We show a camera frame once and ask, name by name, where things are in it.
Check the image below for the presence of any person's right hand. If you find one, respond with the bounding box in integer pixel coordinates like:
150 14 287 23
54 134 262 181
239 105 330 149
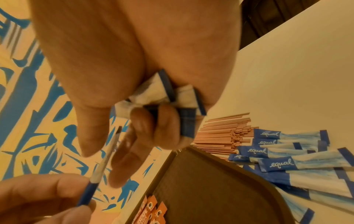
27 0 243 189

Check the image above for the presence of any dark brown tray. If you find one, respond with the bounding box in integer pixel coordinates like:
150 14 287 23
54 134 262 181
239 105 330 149
124 145 296 224

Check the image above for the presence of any row of red Nescafe sachets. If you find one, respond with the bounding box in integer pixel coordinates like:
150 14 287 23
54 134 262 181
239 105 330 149
132 194 169 224

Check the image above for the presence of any pile of blue sachets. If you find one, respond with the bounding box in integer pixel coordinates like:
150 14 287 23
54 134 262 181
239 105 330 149
228 128 354 224

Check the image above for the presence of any person's left hand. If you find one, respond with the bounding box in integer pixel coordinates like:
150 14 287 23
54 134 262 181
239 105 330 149
0 172 97 224

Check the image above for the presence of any dark side table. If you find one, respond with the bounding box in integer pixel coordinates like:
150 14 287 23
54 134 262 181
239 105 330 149
239 0 323 51

